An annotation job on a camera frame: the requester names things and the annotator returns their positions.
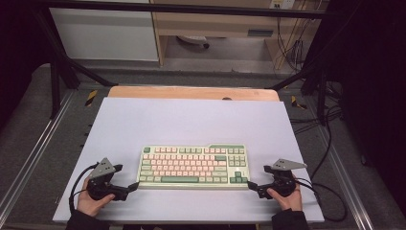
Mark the person's left hand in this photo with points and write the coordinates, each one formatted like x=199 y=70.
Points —
x=89 y=204

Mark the black metal crossbar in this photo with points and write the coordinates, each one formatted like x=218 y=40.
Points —
x=191 y=9

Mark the wooden table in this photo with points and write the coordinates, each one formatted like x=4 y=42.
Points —
x=178 y=92

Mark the white power strip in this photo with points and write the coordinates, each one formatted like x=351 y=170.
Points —
x=282 y=4

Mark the light wooden desk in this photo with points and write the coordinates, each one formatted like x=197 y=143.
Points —
x=217 y=27

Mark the aluminium rail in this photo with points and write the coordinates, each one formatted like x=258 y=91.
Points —
x=348 y=179
x=35 y=150

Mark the white table board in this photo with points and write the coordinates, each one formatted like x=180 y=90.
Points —
x=191 y=124

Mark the yellow and black tape marker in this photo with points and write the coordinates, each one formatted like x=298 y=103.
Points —
x=91 y=97
x=297 y=103

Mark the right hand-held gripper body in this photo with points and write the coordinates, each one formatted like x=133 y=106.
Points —
x=282 y=183

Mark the green and pink keyboard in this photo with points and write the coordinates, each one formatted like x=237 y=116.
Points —
x=191 y=166

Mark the office chair base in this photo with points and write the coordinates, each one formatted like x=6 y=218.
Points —
x=193 y=40

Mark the white cabinet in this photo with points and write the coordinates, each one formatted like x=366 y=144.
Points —
x=105 y=35

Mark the person's right hand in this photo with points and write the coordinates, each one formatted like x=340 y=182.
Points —
x=290 y=202

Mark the black metal stand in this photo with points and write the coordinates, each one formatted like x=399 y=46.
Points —
x=322 y=96
x=56 y=86

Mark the black curtain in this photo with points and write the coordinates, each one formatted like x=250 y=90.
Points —
x=376 y=80
x=19 y=48

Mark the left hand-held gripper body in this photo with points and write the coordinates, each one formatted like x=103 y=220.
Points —
x=100 y=187

